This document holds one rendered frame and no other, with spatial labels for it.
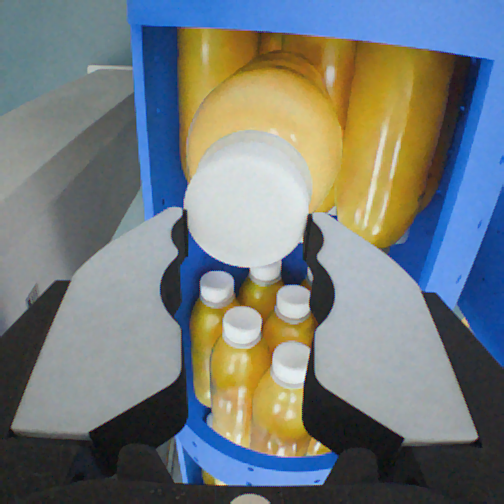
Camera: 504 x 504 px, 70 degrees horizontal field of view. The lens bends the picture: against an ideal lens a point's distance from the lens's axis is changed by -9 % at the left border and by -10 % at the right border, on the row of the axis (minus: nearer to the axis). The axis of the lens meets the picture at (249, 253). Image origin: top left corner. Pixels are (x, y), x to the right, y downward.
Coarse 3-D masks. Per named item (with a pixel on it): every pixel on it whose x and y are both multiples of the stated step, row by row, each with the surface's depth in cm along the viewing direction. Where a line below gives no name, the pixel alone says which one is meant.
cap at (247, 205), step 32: (224, 160) 11; (256, 160) 11; (288, 160) 12; (192, 192) 12; (224, 192) 12; (256, 192) 12; (288, 192) 11; (192, 224) 12; (224, 224) 12; (256, 224) 12; (288, 224) 12; (224, 256) 13; (256, 256) 13
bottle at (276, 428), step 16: (272, 368) 37; (256, 384) 39; (272, 384) 37; (288, 384) 36; (256, 400) 38; (272, 400) 36; (288, 400) 36; (256, 416) 38; (272, 416) 37; (288, 416) 36; (256, 432) 40; (272, 432) 38; (288, 432) 37; (304, 432) 38; (256, 448) 41; (272, 448) 39; (288, 448) 39; (304, 448) 40
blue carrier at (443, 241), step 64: (128, 0) 21; (192, 0) 16; (256, 0) 15; (320, 0) 14; (384, 0) 14; (448, 0) 14; (448, 192) 20; (192, 256) 46; (448, 256) 22; (192, 384) 57; (192, 448) 39
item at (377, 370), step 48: (336, 240) 10; (336, 288) 9; (384, 288) 9; (336, 336) 7; (384, 336) 7; (432, 336) 7; (336, 384) 6; (384, 384) 6; (432, 384) 6; (336, 432) 7; (384, 432) 6; (432, 432) 6
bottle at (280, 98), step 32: (256, 64) 19; (288, 64) 19; (224, 96) 15; (256, 96) 14; (288, 96) 14; (320, 96) 16; (192, 128) 16; (224, 128) 14; (256, 128) 14; (288, 128) 14; (320, 128) 15; (192, 160) 15; (320, 160) 14; (320, 192) 15
